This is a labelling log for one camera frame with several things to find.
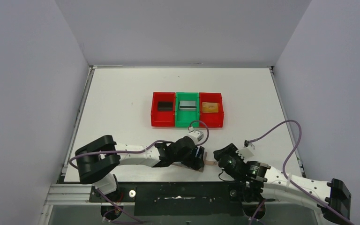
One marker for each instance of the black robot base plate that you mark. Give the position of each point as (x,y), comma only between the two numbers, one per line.
(183,199)

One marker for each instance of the gold card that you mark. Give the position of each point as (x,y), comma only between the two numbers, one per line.
(210,107)

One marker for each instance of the aluminium table edge rail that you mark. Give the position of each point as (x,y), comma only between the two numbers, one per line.
(79,113)

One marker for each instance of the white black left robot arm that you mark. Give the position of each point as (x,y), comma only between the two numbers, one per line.
(96,160)

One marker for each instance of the tan leather card holder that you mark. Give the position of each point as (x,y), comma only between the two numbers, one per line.
(209,162)

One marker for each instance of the black card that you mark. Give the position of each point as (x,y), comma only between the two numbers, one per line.
(164,106)

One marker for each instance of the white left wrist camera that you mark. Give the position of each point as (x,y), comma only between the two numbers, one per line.
(195,135)

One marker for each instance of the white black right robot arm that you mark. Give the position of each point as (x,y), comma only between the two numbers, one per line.
(256,181)

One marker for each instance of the green plastic bin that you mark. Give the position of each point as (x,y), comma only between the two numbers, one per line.
(183,117)

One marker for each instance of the red plastic bin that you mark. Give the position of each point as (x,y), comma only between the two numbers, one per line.
(212,120)
(162,119)

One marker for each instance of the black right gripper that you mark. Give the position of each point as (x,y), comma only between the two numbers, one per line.
(222,152)

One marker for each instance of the silver card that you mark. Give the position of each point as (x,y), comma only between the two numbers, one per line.
(187,105)

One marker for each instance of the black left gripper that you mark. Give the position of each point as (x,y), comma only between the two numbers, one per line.
(197,156)

